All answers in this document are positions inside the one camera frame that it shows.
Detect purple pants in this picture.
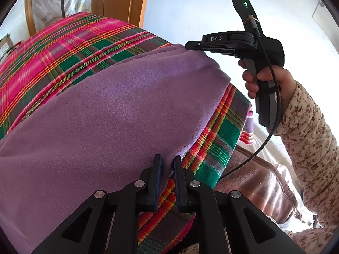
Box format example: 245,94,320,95
0,44,231,254

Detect black cable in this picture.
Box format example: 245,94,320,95
220,13,281,179

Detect person's right forearm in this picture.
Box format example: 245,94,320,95
275,81,339,229

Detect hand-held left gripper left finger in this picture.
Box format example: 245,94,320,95
32,155,163,254

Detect pink green plaid bed sheet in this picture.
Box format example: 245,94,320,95
0,12,255,254

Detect brown blanket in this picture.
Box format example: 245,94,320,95
214,143,305,223

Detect person's right hand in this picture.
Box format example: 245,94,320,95
238,59,296,99

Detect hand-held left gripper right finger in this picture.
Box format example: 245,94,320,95
173,155,305,254

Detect person's floral clothing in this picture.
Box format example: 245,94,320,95
286,222,339,254

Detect wooden door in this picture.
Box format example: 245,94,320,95
91,0,150,29

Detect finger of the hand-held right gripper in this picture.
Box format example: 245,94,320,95
185,40,212,53

